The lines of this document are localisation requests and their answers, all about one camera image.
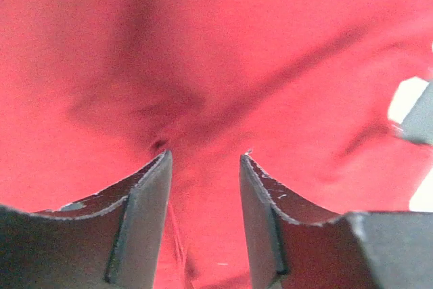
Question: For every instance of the dark red t shirt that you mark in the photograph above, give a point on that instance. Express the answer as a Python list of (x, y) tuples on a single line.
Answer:
[(91, 90)]

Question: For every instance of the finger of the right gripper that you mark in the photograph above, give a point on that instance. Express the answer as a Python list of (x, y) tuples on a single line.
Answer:
[(415, 120)]

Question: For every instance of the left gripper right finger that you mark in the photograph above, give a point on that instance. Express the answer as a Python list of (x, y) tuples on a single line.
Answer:
[(293, 243)]

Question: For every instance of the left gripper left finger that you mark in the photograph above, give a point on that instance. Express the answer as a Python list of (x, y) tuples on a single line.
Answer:
[(110, 239)]

